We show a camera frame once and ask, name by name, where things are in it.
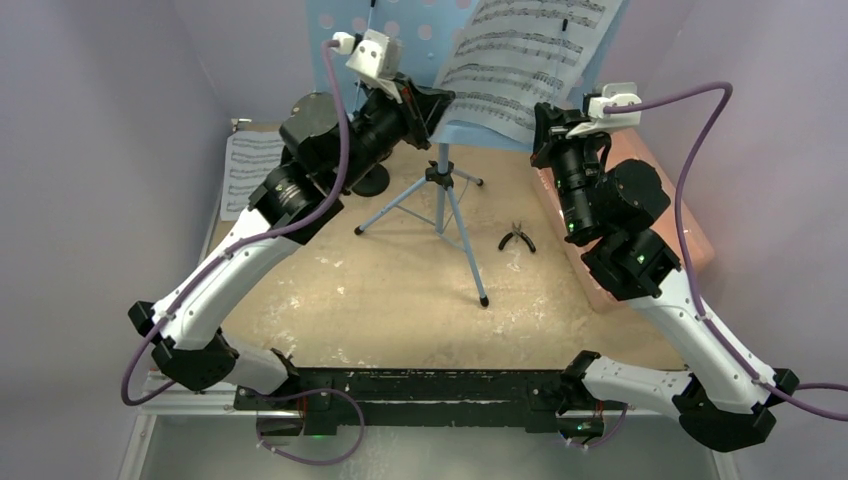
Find light blue music stand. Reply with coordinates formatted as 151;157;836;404
304;0;627;309

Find sheet music pages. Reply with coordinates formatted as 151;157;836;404
436;1;629;144

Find black mic stand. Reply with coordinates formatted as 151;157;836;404
351;163;390;197

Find sheet music page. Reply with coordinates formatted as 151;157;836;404
219;130;284;221

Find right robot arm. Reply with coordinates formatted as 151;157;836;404
531;102;799;453

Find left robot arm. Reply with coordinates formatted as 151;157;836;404
129;75;455;409

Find pink plastic storage box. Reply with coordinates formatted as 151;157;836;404
531;129;715;313

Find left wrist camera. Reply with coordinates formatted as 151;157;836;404
332;29;403;103

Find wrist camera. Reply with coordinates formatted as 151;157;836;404
566;82;642;138
332;29;403;103

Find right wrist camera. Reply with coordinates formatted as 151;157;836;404
566;82;642;138

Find black handled pliers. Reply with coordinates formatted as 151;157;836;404
497;222;537;254

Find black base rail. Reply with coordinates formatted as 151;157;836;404
234;368;622;441

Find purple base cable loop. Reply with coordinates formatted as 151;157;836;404
254;388;367;467

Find aluminium frame rail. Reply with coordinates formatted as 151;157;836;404
117;118;275;479

